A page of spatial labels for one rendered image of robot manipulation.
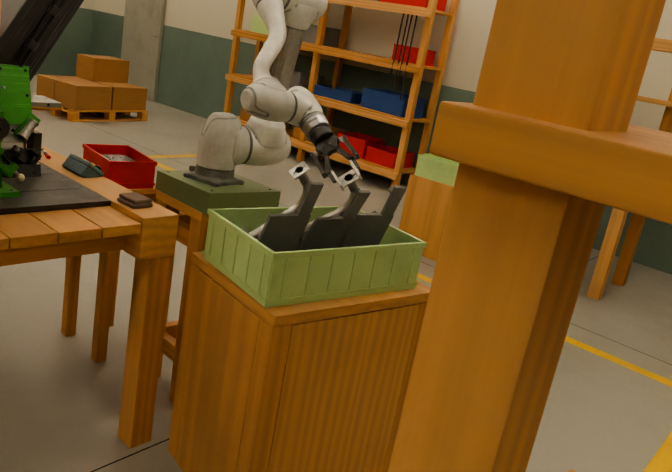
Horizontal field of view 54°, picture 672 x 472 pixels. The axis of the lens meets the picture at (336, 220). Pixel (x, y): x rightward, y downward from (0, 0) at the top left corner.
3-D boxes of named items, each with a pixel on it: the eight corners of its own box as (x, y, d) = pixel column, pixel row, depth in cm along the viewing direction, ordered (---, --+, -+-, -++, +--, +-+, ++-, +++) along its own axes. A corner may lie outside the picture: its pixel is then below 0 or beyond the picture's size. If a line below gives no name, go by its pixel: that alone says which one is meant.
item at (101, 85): (108, 109, 943) (112, 56, 923) (147, 120, 905) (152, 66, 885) (32, 108, 842) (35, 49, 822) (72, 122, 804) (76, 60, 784)
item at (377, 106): (392, 195, 728) (434, -11, 670) (217, 133, 905) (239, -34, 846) (418, 191, 770) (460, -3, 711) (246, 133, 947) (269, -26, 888)
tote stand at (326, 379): (312, 410, 287) (344, 240, 266) (392, 482, 249) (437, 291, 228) (167, 450, 244) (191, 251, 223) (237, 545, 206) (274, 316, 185)
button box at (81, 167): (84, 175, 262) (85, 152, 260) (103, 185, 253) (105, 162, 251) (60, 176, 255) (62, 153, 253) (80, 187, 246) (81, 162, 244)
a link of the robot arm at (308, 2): (228, 155, 278) (272, 158, 291) (245, 171, 267) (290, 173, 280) (273, -31, 250) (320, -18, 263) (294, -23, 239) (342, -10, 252)
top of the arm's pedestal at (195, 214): (218, 194, 291) (219, 185, 290) (264, 216, 271) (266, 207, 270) (154, 198, 268) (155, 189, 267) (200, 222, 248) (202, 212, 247)
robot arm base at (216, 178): (205, 171, 281) (207, 158, 279) (245, 184, 270) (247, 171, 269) (174, 173, 265) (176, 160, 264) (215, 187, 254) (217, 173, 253)
